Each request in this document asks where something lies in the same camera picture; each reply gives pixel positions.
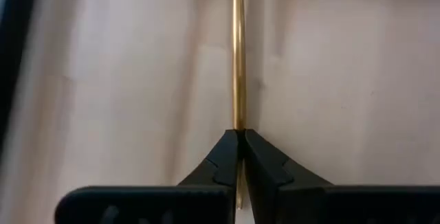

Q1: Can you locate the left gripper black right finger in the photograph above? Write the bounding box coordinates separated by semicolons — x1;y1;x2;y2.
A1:
243;128;440;224

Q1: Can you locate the gold spoon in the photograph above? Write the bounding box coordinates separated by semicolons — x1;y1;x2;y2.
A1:
231;0;247;210

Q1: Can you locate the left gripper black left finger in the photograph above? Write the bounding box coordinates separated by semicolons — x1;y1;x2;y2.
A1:
54;129;240;224

